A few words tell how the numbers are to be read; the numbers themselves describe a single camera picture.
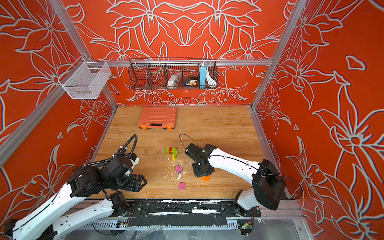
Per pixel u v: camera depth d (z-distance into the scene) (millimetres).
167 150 921
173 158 889
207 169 669
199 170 697
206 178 817
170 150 919
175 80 922
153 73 1005
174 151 916
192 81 887
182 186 790
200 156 585
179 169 834
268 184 415
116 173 495
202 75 860
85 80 914
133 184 570
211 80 908
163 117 1068
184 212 727
